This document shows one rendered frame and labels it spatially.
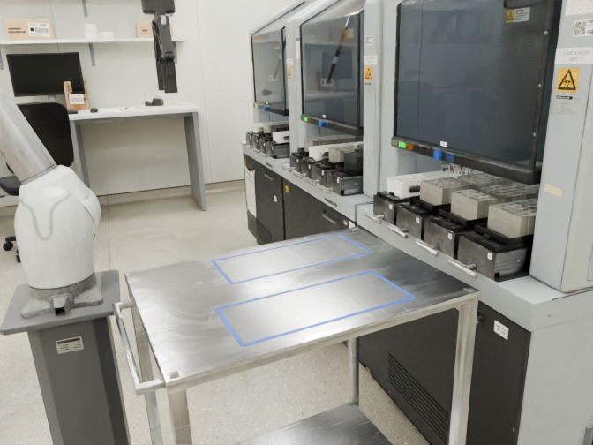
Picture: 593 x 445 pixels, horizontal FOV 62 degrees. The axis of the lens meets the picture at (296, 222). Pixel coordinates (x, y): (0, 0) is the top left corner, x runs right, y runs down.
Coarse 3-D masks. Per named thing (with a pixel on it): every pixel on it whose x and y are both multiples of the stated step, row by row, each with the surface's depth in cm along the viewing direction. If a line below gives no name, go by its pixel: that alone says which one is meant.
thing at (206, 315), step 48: (288, 240) 125; (336, 240) 124; (144, 288) 101; (192, 288) 100; (240, 288) 100; (288, 288) 99; (336, 288) 98; (384, 288) 97; (432, 288) 97; (144, 336) 113; (192, 336) 83; (240, 336) 82; (288, 336) 82; (336, 336) 82; (144, 384) 77; (192, 384) 73; (288, 432) 136; (336, 432) 136
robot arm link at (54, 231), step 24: (48, 192) 118; (24, 216) 113; (48, 216) 114; (72, 216) 117; (24, 240) 114; (48, 240) 114; (72, 240) 117; (24, 264) 117; (48, 264) 115; (72, 264) 118; (48, 288) 117
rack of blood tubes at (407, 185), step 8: (400, 176) 168; (408, 176) 169; (416, 176) 167; (424, 176) 166; (432, 176) 166; (440, 176) 167; (448, 176) 165; (456, 176) 165; (392, 184) 163; (400, 184) 159; (408, 184) 159; (416, 184) 160; (400, 192) 159; (408, 192) 160; (416, 192) 161
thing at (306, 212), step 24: (336, 0) 233; (360, 48) 244; (360, 72) 248; (360, 96) 251; (360, 120) 255; (312, 192) 223; (360, 192) 198; (288, 216) 262; (312, 216) 227; (336, 216) 201; (360, 360) 212
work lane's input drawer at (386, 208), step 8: (384, 192) 166; (392, 192) 163; (376, 200) 167; (384, 200) 162; (392, 200) 159; (400, 200) 158; (408, 200) 159; (376, 208) 168; (384, 208) 163; (392, 208) 158; (368, 216) 165; (376, 216) 163; (384, 216) 164; (392, 216) 159
